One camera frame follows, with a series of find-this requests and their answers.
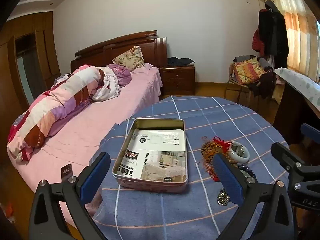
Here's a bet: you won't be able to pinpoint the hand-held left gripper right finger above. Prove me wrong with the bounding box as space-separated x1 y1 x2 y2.
212 153 295 240

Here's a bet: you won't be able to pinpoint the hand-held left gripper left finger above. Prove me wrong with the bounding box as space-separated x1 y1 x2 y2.
28 152 111 240

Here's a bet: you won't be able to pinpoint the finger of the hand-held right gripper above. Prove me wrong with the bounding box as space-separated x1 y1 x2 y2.
300 123 320 144
271 142 320 207

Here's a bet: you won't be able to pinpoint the silver bead bracelet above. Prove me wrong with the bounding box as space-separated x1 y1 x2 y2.
216 189 232 207

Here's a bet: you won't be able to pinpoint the pale jade bangle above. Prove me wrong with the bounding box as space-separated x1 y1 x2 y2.
225 141 250 164

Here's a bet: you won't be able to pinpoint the wooden bead necklace red tassel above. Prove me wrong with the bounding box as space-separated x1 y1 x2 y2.
201 136 233 182

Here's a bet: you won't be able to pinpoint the pink metal tin box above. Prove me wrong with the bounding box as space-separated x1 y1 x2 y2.
112 118 188 193

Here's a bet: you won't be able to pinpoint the dark wooden desk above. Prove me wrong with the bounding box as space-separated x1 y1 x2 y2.
272 67 320 145

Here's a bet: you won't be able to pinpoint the white leaf-patterned desk cover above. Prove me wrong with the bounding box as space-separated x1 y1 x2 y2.
274 67 320 112

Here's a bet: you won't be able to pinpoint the bed with pink sheet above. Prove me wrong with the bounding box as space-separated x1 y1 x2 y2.
7 65 163 230

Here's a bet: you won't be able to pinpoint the printed paper leaflet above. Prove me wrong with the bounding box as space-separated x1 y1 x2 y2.
116 129 187 182

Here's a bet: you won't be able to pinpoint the dark clothes on chair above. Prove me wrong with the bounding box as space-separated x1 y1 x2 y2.
247 66 275 99

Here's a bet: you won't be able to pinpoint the blue checked tablecloth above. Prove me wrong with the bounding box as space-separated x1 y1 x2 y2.
85 95 290 240

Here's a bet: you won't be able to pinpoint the pink patchwork quilt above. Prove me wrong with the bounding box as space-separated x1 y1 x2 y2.
7 64 118 163

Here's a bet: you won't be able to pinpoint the colourful patchwork cushion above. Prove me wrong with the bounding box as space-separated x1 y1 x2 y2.
232 57 267 85

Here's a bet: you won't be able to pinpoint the white embroidered cloth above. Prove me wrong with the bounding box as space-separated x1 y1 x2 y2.
91 66 120 102

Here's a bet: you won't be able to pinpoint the wooden chair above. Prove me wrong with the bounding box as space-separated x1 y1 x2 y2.
224 55 275 105

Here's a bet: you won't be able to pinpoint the purple blanket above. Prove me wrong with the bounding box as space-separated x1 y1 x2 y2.
106 64 132 88

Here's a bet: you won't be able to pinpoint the black hanging coat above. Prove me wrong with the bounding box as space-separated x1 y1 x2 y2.
257 0 290 68

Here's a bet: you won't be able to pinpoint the red hanging jacket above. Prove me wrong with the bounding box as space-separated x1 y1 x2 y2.
252 29 265 54

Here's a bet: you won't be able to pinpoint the orange patterned curtain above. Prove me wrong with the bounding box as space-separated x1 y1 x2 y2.
260 0 320 80

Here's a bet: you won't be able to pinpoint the wooden nightstand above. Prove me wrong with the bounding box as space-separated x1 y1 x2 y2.
159 64 196 96

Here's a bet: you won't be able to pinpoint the floral pillow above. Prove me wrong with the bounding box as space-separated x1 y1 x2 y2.
112 46 145 72

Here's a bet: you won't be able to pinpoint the dark folded clothing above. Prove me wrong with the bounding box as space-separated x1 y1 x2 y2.
167 57 195 67

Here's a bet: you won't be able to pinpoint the wooden headboard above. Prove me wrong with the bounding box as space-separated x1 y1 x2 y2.
70 30 167 73

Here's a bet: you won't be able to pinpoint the wooden wardrobe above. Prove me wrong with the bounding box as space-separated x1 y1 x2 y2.
0 12 62 110

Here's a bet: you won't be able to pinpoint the dark bead bracelet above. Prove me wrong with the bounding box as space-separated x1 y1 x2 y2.
231 164 258 183

